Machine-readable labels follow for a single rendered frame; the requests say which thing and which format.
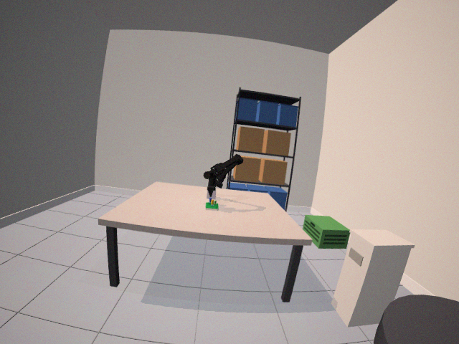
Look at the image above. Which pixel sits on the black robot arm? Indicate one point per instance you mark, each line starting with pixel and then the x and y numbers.
pixel 220 170

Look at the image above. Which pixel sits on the green circuit board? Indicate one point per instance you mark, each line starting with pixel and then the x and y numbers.
pixel 212 204

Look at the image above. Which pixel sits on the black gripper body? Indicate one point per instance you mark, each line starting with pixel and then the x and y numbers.
pixel 211 184

